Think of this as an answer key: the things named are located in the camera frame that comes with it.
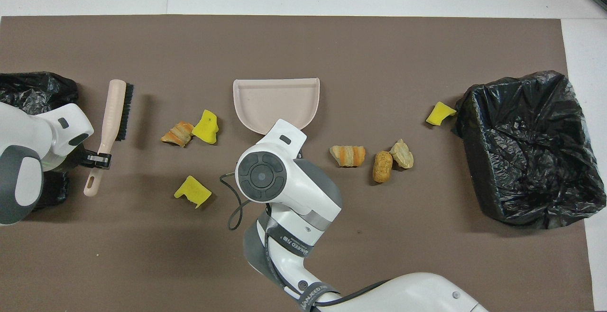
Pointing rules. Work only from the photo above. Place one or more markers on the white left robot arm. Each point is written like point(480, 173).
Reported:
point(23, 136)

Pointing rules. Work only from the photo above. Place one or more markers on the yellow sponge with dark spot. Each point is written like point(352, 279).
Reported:
point(205, 129)

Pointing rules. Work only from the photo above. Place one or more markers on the yellow sponge piece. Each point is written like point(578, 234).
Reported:
point(438, 114)
point(190, 189)

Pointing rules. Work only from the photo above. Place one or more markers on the pale beige bread chunk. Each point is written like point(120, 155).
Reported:
point(403, 156)

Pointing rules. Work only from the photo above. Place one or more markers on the orange striped croissant piece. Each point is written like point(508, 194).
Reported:
point(347, 156)
point(178, 134)

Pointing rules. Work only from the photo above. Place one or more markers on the black bag lined bin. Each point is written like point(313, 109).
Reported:
point(33, 91)
point(521, 169)

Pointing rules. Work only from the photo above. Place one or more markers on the golden brown bread roll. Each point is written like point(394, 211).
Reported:
point(382, 167)

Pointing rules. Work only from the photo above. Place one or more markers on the beige plastic dustpan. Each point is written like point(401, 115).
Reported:
point(275, 103)

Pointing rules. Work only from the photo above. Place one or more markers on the brown table mat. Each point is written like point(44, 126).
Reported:
point(379, 46)

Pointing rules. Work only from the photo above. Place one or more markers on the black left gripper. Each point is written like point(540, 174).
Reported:
point(79, 158)

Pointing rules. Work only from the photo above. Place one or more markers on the beige hand brush black bristles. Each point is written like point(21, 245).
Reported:
point(113, 113)

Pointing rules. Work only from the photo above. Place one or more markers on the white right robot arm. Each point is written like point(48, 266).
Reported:
point(294, 193)

